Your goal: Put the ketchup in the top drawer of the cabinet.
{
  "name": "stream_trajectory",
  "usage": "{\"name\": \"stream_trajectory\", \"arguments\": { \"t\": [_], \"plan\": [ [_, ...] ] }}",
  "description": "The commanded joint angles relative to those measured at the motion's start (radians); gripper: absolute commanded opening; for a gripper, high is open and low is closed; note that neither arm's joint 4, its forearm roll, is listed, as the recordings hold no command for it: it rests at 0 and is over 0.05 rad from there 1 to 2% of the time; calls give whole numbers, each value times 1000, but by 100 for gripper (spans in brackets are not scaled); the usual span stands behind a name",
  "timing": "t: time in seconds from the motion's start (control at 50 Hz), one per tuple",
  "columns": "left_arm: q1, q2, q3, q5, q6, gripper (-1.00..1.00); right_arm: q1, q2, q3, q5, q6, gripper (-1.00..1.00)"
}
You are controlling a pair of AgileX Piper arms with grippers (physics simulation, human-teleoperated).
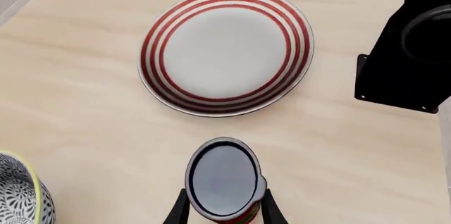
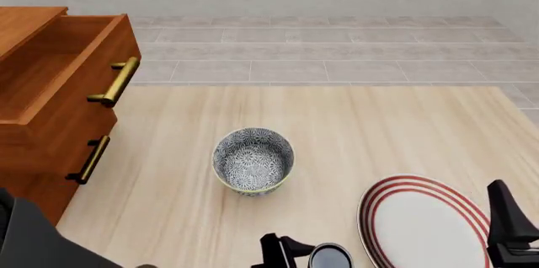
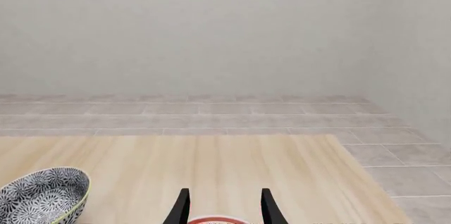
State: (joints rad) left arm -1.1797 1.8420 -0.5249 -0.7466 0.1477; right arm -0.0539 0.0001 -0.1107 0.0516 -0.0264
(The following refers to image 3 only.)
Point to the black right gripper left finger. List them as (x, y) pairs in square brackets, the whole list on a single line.
[(180, 209)]

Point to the black and white patterned bowl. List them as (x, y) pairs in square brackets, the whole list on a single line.
[(42, 195)]

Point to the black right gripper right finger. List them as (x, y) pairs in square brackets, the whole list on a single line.
[(272, 209)]

